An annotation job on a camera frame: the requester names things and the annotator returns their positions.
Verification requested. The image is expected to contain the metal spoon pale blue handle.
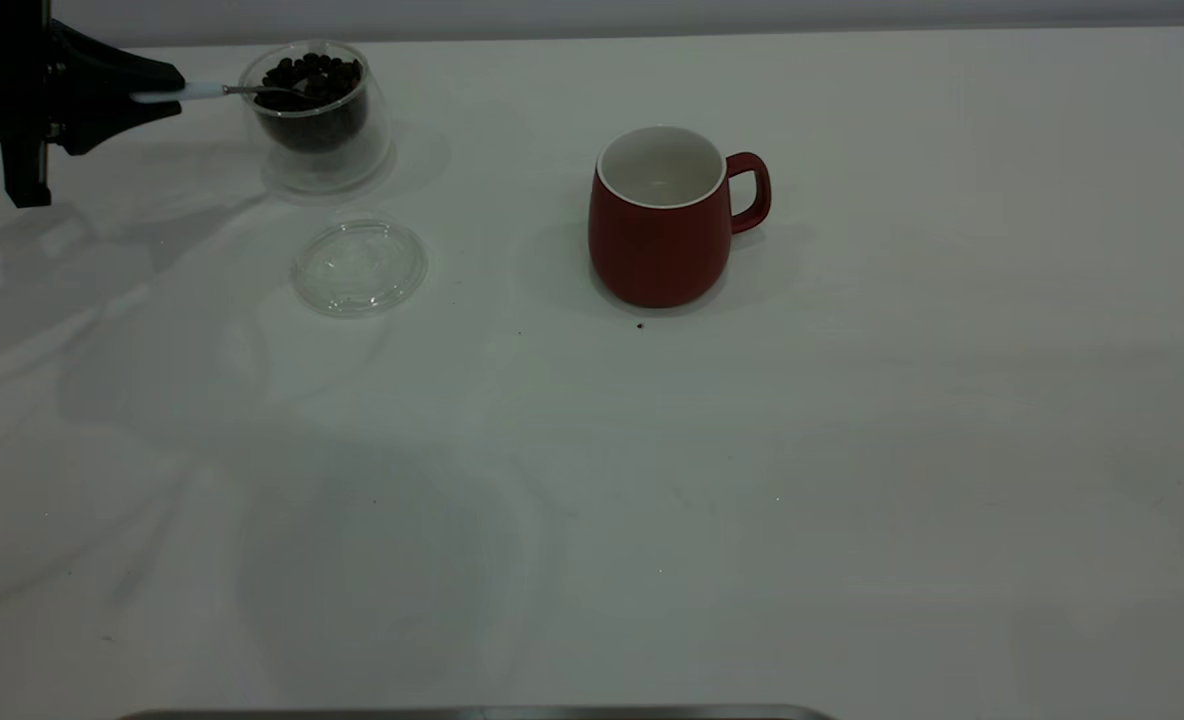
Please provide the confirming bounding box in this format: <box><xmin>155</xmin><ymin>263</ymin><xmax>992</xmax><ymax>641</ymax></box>
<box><xmin>132</xmin><ymin>80</ymin><xmax>313</xmax><ymax>105</ymax></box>

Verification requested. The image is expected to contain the clear round glass saucer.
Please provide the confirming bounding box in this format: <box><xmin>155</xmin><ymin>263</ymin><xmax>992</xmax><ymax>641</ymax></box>
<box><xmin>290</xmin><ymin>220</ymin><xmax>429</xmax><ymax>319</ymax></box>

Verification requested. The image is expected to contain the red ceramic mug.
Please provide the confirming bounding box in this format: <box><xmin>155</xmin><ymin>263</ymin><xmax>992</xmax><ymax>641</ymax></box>
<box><xmin>588</xmin><ymin>125</ymin><xmax>772</xmax><ymax>310</ymax></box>

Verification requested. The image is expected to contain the dark coffee beans heap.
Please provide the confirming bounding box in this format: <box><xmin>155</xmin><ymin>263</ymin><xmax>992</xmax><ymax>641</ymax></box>
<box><xmin>254</xmin><ymin>53</ymin><xmax>370</xmax><ymax>154</ymax></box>

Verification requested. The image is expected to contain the clear double-wall glass cup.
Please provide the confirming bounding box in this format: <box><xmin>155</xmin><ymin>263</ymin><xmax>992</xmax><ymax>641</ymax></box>
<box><xmin>239</xmin><ymin>40</ymin><xmax>394</xmax><ymax>196</ymax></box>

